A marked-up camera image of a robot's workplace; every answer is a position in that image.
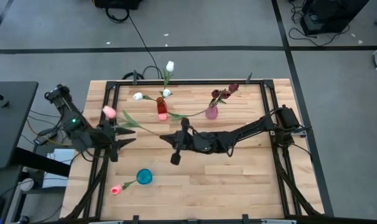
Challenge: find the purple ribbed glass vase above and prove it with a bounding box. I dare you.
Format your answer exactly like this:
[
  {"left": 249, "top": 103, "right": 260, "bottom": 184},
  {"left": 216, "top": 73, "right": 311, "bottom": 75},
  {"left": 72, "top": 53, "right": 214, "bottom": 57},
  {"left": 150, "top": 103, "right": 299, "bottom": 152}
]
[{"left": 205, "top": 104, "right": 219, "bottom": 120}]

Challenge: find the red glass vase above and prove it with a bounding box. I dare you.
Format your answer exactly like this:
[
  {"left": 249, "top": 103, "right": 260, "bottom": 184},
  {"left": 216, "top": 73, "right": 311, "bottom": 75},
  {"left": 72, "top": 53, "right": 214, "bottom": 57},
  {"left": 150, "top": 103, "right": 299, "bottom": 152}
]
[{"left": 156, "top": 96, "right": 168, "bottom": 115}]

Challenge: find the teal glass vase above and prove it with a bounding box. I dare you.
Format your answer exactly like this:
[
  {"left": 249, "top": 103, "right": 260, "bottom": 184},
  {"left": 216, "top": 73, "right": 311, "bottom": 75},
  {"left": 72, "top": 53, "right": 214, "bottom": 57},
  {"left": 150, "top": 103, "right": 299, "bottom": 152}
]
[{"left": 136, "top": 168, "right": 153, "bottom": 185}]

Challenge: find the black floor box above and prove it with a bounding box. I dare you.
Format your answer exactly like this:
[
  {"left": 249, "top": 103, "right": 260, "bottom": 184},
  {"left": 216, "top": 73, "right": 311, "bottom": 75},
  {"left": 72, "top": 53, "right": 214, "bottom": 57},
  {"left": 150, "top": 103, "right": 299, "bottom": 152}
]
[{"left": 93, "top": 0, "right": 145, "bottom": 10}]

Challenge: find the pink artificial tulip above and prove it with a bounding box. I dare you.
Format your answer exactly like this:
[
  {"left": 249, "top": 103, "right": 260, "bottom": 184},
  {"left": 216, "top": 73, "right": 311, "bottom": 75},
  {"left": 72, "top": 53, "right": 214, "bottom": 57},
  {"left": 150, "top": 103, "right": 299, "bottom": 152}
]
[
  {"left": 158, "top": 108, "right": 208, "bottom": 122},
  {"left": 110, "top": 179, "right": 138, "bottom": 197},
  {"left": 101, "top": 105, "right": 161, "bottom": 138}
]

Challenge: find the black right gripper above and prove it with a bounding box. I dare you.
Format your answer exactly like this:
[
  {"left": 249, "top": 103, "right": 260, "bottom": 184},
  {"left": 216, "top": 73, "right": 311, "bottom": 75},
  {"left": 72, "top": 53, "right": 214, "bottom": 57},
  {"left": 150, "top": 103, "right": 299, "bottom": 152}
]
[{"left": 159, "top": 118, "right": 208, "bottom": 166}]

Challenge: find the white artificial tulip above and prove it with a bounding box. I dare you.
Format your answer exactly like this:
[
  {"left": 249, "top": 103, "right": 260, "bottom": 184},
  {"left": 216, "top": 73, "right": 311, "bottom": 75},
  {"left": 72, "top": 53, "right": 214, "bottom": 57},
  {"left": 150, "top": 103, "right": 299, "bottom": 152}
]
[
  {"left": 133, "top": 91, "right": 160, "bottom": 103},
  {"left": 162, "top": 60, "right": 175, "bottom": 91},
  {"left": 159, "top": 88, "right": 172, "bottom": 101}
]

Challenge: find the long black floor cable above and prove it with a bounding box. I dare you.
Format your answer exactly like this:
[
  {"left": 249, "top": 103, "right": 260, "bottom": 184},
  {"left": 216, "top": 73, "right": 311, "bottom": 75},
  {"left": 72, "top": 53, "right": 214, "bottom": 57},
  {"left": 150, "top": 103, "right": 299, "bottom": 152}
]
[{"left": 105, "top": 6, "right": 164, "bottom": 80}]

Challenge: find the black aluminium rig frame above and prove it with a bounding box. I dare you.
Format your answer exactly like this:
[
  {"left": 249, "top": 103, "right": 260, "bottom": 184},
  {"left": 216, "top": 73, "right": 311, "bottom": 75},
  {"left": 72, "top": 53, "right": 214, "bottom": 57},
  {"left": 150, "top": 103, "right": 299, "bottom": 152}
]
[{"left": 62, "top": 72, "right": 325, "bottom": 224}]

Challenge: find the black equipment case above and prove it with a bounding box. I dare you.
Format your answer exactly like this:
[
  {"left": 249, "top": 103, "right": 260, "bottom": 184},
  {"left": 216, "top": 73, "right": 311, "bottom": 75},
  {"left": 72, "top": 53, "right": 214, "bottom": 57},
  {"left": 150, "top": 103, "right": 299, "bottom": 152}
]
[{"left": 300, "top": 0, "right": 370, "bottom": 36}]

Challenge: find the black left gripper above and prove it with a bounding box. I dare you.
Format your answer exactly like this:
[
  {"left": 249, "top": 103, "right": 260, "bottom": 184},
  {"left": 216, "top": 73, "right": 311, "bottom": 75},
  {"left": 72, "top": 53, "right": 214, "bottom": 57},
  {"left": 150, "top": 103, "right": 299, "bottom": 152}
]
[{"left": 93, "top": 120, "right": 137, "bottom": 163}]

